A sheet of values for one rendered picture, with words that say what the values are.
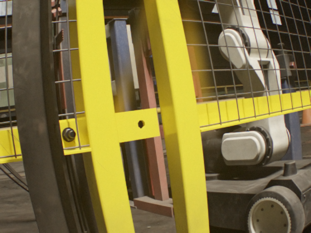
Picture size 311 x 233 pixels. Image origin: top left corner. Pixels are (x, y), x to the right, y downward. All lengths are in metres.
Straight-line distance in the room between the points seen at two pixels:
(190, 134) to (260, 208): 0.39
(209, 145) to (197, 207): 0.70
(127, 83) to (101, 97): 1.27
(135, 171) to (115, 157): 1.26
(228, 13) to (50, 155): 0.99
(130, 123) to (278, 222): 0.49
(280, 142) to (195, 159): 0.59
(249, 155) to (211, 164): 0.23
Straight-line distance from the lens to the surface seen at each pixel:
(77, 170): 1.35
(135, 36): 1.69
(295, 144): 2.00
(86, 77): 0.58
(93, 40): 0.60
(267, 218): 0.96
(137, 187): 1.86
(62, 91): 1.33
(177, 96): 0.65
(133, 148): 1.84
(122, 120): 0.65
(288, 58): 1.99
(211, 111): 0.75
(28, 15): 0.41
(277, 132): 1.21
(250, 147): 1.19
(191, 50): 8.47
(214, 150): 1.35
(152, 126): 0.68
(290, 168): 0.98
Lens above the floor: 0.42
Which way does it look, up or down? 1 degrees up
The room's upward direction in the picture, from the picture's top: 8 degrees counter-clockwise
